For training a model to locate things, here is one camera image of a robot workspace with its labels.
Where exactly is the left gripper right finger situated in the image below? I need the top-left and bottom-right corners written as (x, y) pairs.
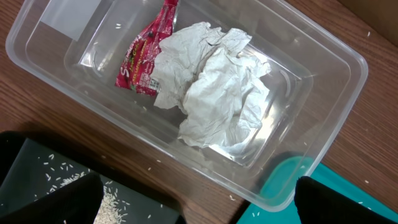
top-left (294, 176), bottom-right (396, 224)

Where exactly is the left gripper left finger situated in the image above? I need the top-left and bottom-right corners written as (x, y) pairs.
top-left (1, 173), bottom-right (104, 224)

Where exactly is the red snack wrapper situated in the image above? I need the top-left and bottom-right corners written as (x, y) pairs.
top-left (115, 0), bottom-right (179, 96)

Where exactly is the white napkin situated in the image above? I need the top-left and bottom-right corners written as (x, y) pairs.
top-left (151, 22), bottom-right (271, 152)

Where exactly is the pile of white rice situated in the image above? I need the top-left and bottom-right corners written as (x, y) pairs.
top-left (34, 152), bottom-right (164, 224)

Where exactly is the teal serving tray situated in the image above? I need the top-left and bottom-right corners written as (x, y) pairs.
top-left (237, 154), bottom-right (397, 224)

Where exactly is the black tray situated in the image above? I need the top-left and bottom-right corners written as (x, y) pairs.
top-left (1, 131), bottom-right (186, 224)

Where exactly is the clear plastic bin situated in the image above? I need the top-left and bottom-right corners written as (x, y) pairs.
top-left (5, 0), bottom-right (368, 212)

